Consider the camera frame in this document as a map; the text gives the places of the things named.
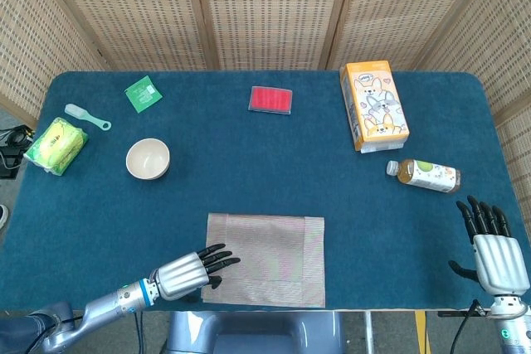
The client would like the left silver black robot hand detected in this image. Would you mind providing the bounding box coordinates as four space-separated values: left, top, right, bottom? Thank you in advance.
155 243 241 303

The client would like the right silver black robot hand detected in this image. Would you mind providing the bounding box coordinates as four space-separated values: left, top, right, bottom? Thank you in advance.
447 195 522 298

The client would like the beige woven placemat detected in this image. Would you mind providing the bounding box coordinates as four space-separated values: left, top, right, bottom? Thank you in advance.
201 212 327 308

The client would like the white ceramic bowl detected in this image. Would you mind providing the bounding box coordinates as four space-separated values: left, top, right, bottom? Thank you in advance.
125 138 171 181

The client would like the blue grey robot torso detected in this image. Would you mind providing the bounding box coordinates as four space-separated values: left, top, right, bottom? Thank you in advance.
163 310 345 354

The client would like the tea bottle with white cap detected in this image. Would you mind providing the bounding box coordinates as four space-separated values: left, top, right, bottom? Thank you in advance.
386 158 462 195

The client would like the blue velvet tablecloth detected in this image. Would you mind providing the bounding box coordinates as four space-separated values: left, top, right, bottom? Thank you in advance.
0 70 531 313

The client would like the yellow green tissue pack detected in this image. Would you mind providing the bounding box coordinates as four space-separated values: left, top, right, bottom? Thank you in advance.
23 117 90 176

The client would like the green sachet packet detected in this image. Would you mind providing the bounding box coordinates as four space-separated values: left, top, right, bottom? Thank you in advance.
124 75 163 114

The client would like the mint green brush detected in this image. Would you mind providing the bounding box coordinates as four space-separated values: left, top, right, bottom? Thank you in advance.
64 104 112 132

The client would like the red flat card case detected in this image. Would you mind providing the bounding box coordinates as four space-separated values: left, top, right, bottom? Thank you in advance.
248 85 295 116

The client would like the orange corgi print tissue pack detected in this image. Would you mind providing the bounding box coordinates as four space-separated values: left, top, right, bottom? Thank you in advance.
339 60 411 154

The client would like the woven wooden folding screen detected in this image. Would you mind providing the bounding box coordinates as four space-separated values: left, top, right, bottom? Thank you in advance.
0 0 531 222

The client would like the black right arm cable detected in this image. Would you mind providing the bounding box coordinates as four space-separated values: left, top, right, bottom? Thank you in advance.
437 298 493 354

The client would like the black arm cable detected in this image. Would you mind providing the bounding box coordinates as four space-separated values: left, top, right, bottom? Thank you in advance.
24 315 84 354
437 298 493 354

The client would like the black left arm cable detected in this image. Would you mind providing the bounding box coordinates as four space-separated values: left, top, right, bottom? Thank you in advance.
24 315 84 354

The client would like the black power adapter with cables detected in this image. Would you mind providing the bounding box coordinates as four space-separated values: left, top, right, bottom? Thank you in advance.
0 124 35 181

